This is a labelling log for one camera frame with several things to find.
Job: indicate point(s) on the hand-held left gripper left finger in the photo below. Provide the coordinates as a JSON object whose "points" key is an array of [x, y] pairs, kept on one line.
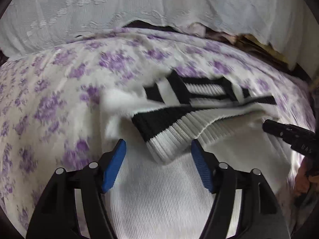
{"points": [[113, 166]]}

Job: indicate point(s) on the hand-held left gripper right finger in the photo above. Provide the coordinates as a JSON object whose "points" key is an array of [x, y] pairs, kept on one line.
{"points": [[203, 169]]}

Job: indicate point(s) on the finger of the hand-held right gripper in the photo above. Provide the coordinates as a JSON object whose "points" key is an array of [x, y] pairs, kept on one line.
{"points": [[276, 130]]}

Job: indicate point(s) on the white sweater with black trim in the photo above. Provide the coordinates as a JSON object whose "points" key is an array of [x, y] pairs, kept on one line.
{"points": [[162, 199]]}

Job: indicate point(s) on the small pink cloth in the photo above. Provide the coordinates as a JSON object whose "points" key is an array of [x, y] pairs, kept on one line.
{"points": [[197, 29]]}

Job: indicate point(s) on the purple floral bedsheet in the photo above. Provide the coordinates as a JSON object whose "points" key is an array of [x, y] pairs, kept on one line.
{"points": [[49, 92]]}

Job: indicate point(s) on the dark cloth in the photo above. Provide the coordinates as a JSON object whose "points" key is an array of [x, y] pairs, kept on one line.
{"points": [[142, 25]]}

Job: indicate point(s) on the white lace cover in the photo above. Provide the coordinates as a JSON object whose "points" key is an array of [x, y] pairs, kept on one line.
{"points": [[99, 5]]}

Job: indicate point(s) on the person's right hand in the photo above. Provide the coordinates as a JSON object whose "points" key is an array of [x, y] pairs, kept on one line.
{"points": [[302, 179]]}

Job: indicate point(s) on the brown blanket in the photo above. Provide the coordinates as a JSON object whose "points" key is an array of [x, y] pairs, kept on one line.
{"points": [[261, 49]]}

